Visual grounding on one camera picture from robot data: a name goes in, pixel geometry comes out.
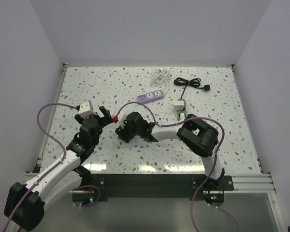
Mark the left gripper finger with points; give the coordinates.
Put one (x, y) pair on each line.
(104, 111)
(108, 120)

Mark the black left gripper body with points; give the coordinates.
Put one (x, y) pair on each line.
(101, 121)

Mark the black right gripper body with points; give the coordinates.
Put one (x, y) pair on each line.
(127, 133)

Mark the green power strip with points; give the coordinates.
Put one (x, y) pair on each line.
(185, 112)

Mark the white charger plug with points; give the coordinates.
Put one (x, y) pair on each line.
(179, 105)
(181, 116)

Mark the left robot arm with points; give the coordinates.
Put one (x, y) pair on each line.
(26, 203)

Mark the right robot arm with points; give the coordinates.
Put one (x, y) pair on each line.
(203, 136)

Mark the purple power strip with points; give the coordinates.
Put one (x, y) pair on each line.
(150, 97)

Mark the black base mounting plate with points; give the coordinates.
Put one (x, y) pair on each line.
(148, 186)

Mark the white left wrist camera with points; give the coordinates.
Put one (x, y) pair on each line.
(85, 109)

